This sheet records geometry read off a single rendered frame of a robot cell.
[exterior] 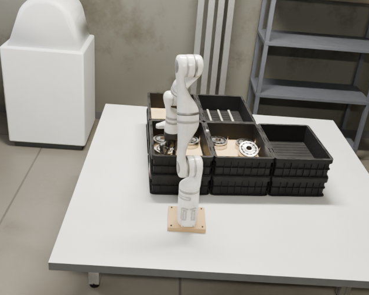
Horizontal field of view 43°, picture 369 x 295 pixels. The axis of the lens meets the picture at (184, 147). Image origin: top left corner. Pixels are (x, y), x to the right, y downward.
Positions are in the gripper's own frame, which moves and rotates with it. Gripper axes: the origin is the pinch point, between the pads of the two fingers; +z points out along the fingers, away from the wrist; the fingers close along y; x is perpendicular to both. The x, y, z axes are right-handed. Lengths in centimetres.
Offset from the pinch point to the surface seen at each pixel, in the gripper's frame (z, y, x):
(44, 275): 87, -46, 49
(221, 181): 8.1, 13.2, -24.1
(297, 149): 4, 67, -33
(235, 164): -1.8, 17.7, -27.7
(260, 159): -5.7, 25.7, -35.8
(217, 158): -5.6, 9.5, -22.1
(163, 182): 9.1, -8.8, -5.8
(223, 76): 23, 163, 101
